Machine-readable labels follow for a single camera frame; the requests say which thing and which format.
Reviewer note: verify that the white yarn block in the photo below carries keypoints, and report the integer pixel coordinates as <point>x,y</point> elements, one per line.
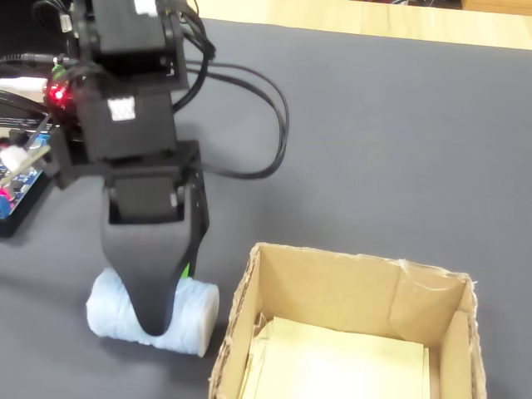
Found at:
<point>193,307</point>

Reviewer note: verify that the brown cardboard box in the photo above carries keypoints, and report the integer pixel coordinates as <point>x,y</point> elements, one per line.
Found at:
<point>332,287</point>

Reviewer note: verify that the black power plug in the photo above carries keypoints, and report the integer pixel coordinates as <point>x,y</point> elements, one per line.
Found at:
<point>25,58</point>

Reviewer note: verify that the small board with red light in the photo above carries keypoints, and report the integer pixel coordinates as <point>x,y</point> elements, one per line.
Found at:
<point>57,95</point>

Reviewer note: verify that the pale yellow paper sheet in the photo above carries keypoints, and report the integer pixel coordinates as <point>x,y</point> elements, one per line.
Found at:
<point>341,361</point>

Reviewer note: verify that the dark grey table mat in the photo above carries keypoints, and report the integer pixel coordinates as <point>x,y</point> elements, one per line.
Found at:
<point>395,166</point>

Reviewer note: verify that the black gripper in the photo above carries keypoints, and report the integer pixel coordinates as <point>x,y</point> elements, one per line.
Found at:
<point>141,199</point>

